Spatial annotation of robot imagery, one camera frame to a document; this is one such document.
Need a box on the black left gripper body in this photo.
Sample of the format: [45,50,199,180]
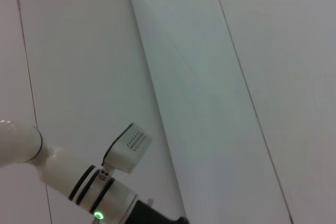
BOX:
[125,199,190,224]

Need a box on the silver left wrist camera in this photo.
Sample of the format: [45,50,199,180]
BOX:
[101,122,154,174]

